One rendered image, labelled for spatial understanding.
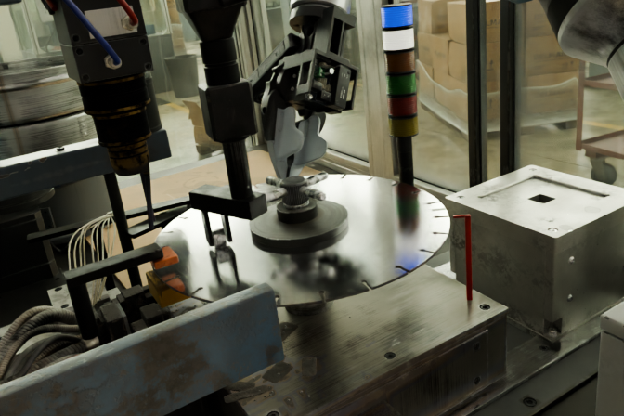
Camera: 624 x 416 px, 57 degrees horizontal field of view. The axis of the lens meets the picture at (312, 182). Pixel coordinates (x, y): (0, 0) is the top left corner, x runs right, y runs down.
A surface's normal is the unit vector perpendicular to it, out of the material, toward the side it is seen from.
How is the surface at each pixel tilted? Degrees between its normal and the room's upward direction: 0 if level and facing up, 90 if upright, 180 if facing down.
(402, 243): 0
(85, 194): 89
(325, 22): 61
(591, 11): 123
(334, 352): 0
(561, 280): 90
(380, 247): 0
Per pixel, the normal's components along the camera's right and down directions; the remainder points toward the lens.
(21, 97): 0.36, 0.28
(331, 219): -0.03, -0.92
